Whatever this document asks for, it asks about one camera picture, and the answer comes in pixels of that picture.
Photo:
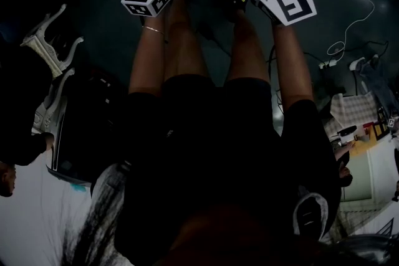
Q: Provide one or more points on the person's left forearm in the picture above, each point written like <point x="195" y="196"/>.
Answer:
<point x="146" y="65"/>

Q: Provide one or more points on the black white-edged shoulder pad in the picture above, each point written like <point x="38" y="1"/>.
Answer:
<point x="311" y="215"/>

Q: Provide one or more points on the person's right forearm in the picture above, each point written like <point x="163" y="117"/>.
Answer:
<point x="293" y="71"/>

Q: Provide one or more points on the person's right black shoe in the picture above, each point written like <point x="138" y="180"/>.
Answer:
<point x="238" y="6"/>

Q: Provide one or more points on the person's left leg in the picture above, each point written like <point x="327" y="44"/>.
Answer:
<point x="185" y="46"/>

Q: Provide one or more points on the person's leg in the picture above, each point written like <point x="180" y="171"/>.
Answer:
<point x="185" y="46"/>
<point x="246" y="53"/>

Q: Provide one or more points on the person's right leg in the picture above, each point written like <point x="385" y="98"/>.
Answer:
<point x="246" y="53"/>

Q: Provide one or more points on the person's black shorts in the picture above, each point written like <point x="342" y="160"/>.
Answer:
<point x="193" y="93"/>

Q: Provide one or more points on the white ornate chair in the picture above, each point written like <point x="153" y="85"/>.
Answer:
<point x="51" y="102"/>
<point x="46" y="46"/>

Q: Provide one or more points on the checked cloth table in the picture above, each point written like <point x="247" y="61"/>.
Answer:
<point x="352" y="112"/>

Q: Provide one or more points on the white shell chair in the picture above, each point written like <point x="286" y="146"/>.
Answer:
<point x="57" y="131"/>

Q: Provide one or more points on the person's black t-shirt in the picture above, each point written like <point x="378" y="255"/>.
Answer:
<point x="218" y="165"/>

